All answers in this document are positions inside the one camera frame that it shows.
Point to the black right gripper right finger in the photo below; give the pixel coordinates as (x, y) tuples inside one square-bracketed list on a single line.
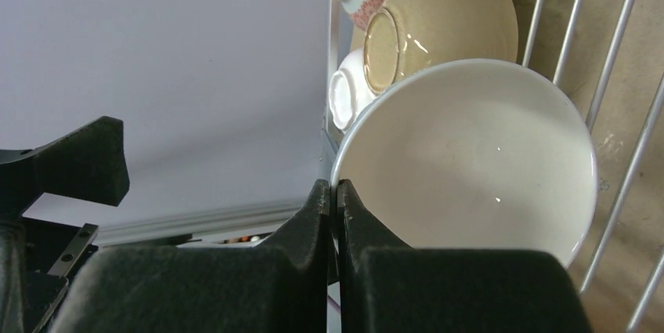
[(388, 286)]

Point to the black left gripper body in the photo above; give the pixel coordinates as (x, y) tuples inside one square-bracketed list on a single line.
[(39, 259)]

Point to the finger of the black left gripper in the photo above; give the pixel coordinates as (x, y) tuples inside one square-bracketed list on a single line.
[(87, 164)]

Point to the white orange bowl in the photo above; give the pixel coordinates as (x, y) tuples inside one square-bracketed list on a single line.
[(475, 153)]

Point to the cream white bowl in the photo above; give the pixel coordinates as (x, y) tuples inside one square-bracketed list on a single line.
[(407, 36)]

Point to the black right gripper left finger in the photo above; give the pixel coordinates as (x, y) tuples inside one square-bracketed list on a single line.
[(279, 285)]

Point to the plain white bowl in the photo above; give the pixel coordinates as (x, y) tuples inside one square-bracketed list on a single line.
[(348, 91)]

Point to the silver wire dish rack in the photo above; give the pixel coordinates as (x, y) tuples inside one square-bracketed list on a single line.
[(603, 55)]

